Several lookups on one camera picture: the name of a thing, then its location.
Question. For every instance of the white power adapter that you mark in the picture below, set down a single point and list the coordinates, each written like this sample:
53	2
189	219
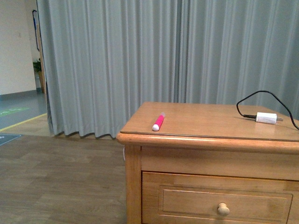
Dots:
267	118

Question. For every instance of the green potted plant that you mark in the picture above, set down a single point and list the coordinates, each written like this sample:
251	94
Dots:
37	65

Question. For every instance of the wooden drawer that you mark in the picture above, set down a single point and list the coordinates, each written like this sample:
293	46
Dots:
194	199

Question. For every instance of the pink marker with white cap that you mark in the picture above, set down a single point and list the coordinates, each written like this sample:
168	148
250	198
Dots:
158	122

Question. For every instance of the light wooden drawer knob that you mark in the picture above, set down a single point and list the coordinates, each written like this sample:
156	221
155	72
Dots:
223	209

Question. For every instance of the wooden nightstand cabinet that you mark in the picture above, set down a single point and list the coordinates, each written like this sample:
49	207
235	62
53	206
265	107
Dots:
201	139

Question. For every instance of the grey curtain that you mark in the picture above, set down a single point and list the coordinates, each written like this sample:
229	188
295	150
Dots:
104	58

